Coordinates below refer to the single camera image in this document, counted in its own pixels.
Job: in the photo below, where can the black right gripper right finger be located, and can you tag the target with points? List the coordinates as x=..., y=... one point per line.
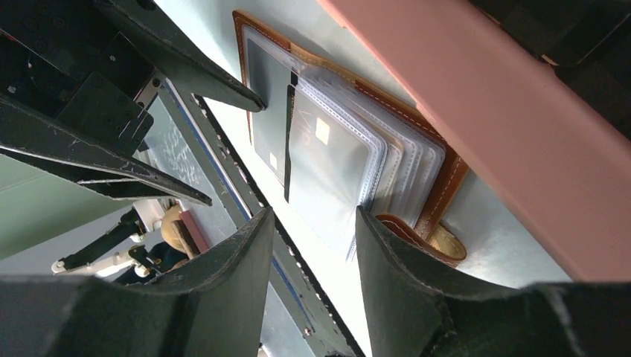
x=416, y=305

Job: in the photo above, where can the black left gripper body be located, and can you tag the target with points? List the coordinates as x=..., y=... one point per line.
x=65, y=60

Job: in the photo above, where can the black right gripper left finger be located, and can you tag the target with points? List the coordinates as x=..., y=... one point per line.
x=211, y=306

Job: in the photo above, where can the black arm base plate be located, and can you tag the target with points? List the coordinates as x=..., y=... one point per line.
x=299, y=318

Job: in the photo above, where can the black VIP card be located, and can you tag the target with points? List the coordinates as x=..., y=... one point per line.
x=269, y=76

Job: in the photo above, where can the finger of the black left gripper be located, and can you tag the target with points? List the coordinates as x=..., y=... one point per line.
x=36, y=140
x=167, y=47

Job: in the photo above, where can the pink oval plastic tray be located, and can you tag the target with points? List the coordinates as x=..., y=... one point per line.
x=549, y=194

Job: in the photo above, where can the brown leather card holder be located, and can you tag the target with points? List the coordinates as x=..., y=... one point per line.
x=350, y=144

